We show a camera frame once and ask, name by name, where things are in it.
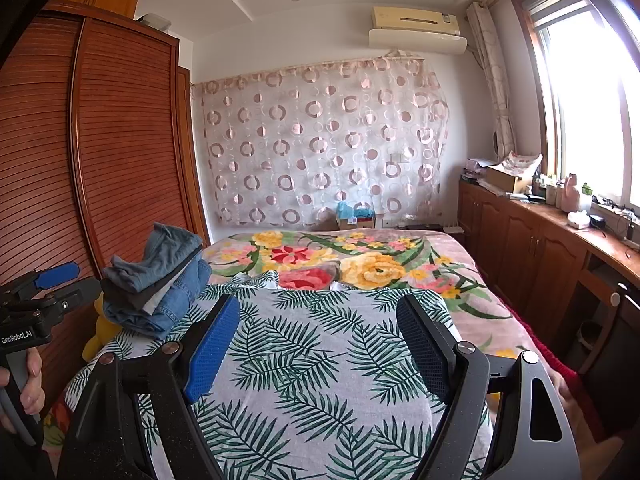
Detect bed with leaf-print sheet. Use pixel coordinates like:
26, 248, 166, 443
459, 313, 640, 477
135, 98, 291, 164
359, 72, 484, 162
42, 230, 591, 461

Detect black folded garment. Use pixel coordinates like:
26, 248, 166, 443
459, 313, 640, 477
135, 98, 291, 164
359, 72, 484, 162
127, 252, 202, 308

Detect beige window curtain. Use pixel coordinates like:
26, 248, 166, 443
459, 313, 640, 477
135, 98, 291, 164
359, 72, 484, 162
466, 2, 516, 158

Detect wooden framed window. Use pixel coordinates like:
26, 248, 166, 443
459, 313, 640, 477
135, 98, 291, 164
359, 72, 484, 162
510, 0, 640, 211

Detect yellow plush toy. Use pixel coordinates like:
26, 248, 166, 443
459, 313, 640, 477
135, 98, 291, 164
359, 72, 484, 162
82, 292, 123, 361

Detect grey folded garment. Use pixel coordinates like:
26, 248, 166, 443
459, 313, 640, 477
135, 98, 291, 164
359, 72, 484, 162
142, 270, 201, 313

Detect floral cloth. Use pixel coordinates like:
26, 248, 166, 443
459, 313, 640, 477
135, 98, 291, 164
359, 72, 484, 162
500, 150, 543, 173

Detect open cardboard box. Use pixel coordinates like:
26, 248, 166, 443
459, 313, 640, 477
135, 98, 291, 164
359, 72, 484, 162
485, 165, 531, 195

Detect white box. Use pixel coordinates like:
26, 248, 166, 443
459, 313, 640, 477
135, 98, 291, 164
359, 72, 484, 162
137, 12, 171, 31

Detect wall air conditioner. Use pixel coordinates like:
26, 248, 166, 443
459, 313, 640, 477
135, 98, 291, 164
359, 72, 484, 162
369, 6, 468, 53

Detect blue-grey pants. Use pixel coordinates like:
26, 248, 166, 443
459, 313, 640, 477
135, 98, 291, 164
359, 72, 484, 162
102, 222, 203, 293

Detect stack of folded clothes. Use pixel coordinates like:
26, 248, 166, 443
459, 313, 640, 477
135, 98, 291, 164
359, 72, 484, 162
102, 260, 213, 337

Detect wooden slatted wardrobe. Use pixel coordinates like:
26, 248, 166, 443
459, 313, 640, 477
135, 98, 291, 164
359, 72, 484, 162
0, 0, 211, 411

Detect red cloth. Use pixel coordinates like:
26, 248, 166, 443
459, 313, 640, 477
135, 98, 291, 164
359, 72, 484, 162
500, 305, 608, 441

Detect wooden side cabinet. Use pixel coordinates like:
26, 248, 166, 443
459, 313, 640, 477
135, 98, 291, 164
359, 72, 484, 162
459, 180, 640, 376

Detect person's left hand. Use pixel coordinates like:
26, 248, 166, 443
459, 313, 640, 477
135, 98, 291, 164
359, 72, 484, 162
0, 347, 46, 433

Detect dark chair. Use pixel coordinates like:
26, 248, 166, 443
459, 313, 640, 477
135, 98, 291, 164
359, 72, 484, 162
580, 280, 640, 441

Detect blue plastic bag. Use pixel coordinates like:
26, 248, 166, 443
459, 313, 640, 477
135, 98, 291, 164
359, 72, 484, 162
336, 201, 373, 221

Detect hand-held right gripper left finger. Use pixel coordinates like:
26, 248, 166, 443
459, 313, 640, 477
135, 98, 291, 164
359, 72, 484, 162
56, 294, 242, 480

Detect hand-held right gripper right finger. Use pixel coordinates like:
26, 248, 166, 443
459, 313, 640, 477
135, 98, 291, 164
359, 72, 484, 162
396, 294, 582, 480

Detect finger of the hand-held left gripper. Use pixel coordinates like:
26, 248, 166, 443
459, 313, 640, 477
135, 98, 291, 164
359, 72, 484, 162
52, 276, 103, 311
32, 261, 81, 291

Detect sheer circle-pattern curtain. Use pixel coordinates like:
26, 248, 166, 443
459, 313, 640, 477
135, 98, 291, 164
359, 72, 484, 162
192, 55, 450, 227

